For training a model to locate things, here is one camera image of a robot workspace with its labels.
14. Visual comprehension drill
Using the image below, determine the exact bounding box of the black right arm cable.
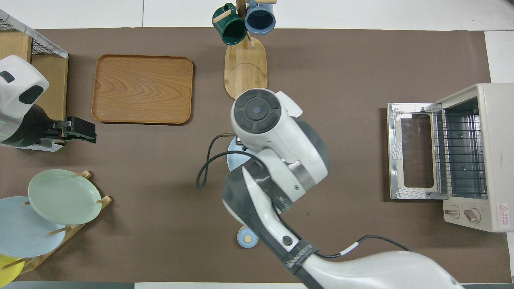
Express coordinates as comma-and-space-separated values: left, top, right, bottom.
196, 132, 410, 258

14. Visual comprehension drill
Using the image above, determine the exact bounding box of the pale green plate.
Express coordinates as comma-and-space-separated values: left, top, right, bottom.
28, 169, 102, 225

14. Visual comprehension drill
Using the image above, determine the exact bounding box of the brown table mat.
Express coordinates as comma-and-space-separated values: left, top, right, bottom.
0, 27, 508, 283

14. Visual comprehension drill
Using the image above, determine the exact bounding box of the large light blue plate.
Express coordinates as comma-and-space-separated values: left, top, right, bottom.
0, 196, 67, 258

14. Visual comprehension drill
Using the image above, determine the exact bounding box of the metal oven rack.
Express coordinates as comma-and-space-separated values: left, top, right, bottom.
432, 105, 489, 196

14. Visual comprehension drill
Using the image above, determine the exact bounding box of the wooden two-tier shelf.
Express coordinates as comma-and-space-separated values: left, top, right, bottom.
0, 30, 69, 121

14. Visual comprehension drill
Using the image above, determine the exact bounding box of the glass oven door with handle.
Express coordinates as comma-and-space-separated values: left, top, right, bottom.
388, 103, 448, 200

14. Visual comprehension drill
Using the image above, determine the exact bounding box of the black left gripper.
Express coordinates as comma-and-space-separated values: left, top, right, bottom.
0, 104, 97, 148

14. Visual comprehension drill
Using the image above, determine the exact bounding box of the wooden mug tree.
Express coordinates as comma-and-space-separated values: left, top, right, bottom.
213, 0, 277, 100

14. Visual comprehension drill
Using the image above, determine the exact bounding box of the wooden serving tray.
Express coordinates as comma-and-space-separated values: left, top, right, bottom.
92, 55, 194, 125

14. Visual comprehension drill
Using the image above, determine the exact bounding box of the dark green mug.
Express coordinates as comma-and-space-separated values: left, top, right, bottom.
212, 3, 248, 46

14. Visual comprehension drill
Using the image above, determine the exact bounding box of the white toaster oven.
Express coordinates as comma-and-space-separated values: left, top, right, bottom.
388, 83, 514, 232

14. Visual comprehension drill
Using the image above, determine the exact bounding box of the blue mug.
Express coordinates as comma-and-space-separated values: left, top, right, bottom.
245, 0, 276, 35

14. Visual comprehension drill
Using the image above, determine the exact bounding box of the small light blue plate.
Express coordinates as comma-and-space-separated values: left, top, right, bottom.
226, 136, 261, 174

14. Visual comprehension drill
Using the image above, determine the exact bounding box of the wooden plate rack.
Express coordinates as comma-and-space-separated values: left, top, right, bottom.
8, 171, 113, 275

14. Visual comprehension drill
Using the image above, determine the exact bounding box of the yellow plate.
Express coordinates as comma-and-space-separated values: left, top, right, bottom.
0, 254, 24, 283

